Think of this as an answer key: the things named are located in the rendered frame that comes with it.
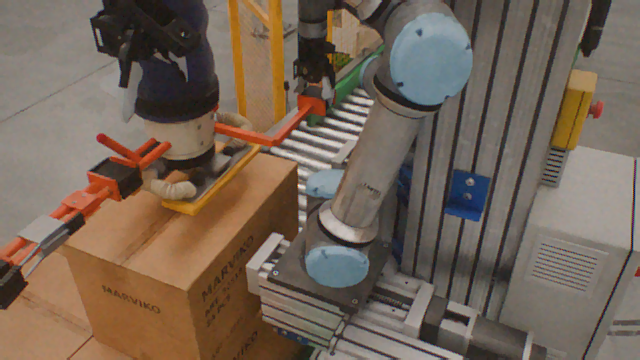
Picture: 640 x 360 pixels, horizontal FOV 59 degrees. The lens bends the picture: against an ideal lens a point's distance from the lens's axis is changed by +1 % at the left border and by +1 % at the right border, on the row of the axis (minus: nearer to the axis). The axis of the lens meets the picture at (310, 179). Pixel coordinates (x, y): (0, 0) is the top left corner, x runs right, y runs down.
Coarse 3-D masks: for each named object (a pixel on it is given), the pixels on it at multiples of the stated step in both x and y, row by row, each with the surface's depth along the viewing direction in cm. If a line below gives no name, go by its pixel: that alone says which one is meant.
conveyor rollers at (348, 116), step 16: (352, 96) 298; (336, 112) 284; (352, 112) 289; (304, 128) 275; (320, 128) 271; (336, 128) 276; (352, 128) 272; (288, 144) 261; (304, 144) 260; (320, 144) 263; (336, 144) 260; (304, 160) 250; (304, 176) 241; (304, 192) 233; (304, 208) 224; (304, 224) 216
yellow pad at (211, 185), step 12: (228, 144) 162; (252, 144) 163; (240, 156) 157; (252, 156) 160; (228, 168) 152; (240, 168) 155; (192, 180) 148; (204, 180) 147; (216, 180) 148; (228, 180) 150; (204, 192) 144; (216, 192) 146; (168, 204) 141; (180, 204) 141; (192, 204) 141; (204, 204) 142
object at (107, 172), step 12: (96, 168) 130; (108, 168) 131; (120, 168) 131; (132, 168) 131; (96, 180) 127; (108, 180) 125; (120, 180) 126; (132, 180) 130; (96, 192) 130; (120, 192) 128; (132, 192) 130
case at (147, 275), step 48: (144, 192) 165; (240, 192) 165; (288, 192) 177; (96, 240) 149; (144, 240) 149; (192, 240) 148; (240, 240) 154; (288, 240) 187; (96, 288) 153; (144, 288) 142; (192, 288) 137; (240, 288) 162; (96, 336) 170; (144, 336) 156; (192, 336) 145; (240, 336) 171
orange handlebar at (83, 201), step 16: (304, 112) 154; (224, 128) 147; (288, 128) 147; (144, 144) 141; (272, 144) 143; (144, 160) 135; (80, 192) 124; (112, 192) 127; (64, 208) 121; (80, 208) 120; (96, 208) 124; (16, 240) 112; (16, 256) 109; (32, 256) 110
